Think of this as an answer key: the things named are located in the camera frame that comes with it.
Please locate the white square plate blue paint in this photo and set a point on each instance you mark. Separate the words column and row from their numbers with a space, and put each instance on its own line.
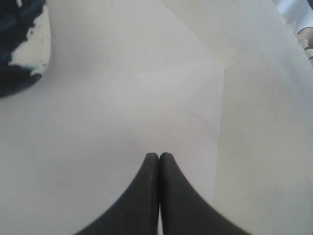
column 25, row 44

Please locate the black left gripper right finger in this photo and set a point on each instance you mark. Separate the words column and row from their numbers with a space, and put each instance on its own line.
column 183, row 210

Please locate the white paper sheet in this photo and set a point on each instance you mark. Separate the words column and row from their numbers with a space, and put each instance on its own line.
column 125, row 78

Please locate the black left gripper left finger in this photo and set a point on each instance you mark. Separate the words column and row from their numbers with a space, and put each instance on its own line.
column 136, row 210

